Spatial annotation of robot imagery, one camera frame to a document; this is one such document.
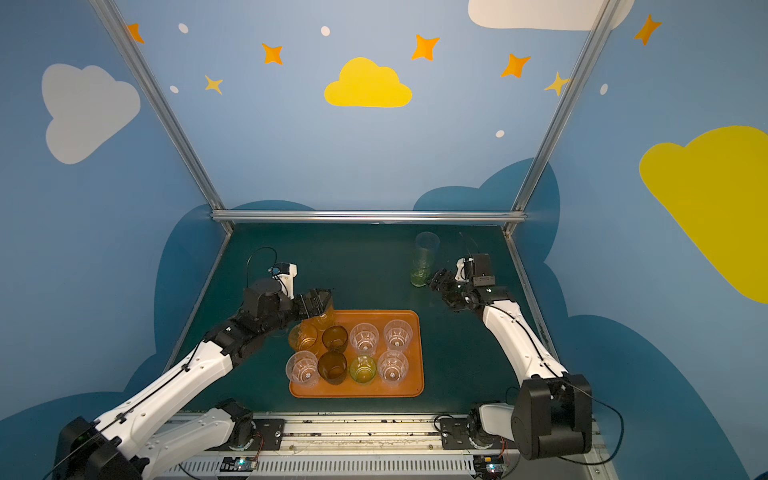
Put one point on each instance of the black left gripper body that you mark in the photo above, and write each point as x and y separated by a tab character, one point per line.
315	302

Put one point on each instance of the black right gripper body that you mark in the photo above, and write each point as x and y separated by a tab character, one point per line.
450	288

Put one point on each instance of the tall green glass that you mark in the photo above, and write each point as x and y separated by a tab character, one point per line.
422	261

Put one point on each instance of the short yellow plastic glass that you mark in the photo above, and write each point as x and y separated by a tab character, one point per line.
303	337

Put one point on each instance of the dark brown textured glass back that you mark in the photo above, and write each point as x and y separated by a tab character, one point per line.
335	339

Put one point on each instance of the clear ribbed glass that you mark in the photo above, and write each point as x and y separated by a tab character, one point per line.
393	367
364	339
398	335

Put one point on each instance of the clear faceted plastic glass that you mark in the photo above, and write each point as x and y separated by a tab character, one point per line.
302	369

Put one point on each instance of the brown textured glass front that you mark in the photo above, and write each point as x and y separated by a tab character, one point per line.
333	367

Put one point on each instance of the short green glass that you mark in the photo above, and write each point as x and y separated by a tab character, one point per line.
363	369

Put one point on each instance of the tall yellow plastic glass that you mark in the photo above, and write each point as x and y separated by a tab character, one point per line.
326	317

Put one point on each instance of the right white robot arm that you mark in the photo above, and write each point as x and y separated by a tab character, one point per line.
552	416

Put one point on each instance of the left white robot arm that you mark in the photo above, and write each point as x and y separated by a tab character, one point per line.
127	442

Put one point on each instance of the orange plastic tray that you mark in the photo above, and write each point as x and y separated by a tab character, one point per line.
411	386

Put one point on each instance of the left green circuit board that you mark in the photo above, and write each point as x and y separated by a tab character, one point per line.
238	464

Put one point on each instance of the green circuit board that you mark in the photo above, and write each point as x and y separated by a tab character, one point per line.
489	468
238	464

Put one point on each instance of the right green circuit board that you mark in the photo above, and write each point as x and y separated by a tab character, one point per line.
489	468

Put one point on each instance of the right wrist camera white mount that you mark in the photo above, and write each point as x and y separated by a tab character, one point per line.
462	275

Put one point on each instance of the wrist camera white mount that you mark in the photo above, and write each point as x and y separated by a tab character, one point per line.
285	273
462	275

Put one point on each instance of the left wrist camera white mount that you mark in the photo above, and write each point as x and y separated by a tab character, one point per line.
285	273

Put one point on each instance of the horizontal aluminium back rail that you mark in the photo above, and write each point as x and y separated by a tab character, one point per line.
365	217

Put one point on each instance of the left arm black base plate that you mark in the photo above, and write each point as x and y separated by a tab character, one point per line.
260	434

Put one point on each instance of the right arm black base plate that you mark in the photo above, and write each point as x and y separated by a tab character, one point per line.
459	433

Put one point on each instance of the left aluminium frame post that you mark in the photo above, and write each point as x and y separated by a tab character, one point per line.
113	22

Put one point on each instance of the aluminium frame post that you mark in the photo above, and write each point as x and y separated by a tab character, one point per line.
113	22
582	70

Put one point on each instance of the right aluminium frame post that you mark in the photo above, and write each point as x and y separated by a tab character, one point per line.
582	70

